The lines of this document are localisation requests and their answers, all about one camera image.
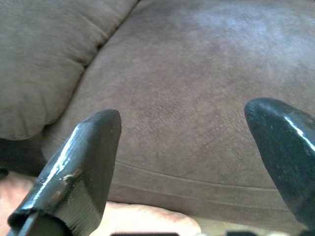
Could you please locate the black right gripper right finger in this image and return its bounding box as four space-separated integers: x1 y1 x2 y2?
244 97 315 236

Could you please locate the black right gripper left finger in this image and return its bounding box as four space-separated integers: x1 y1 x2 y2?
7 109 122 236

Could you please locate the dark grey fabric sofa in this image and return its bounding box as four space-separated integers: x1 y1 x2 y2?
0 0 315 232

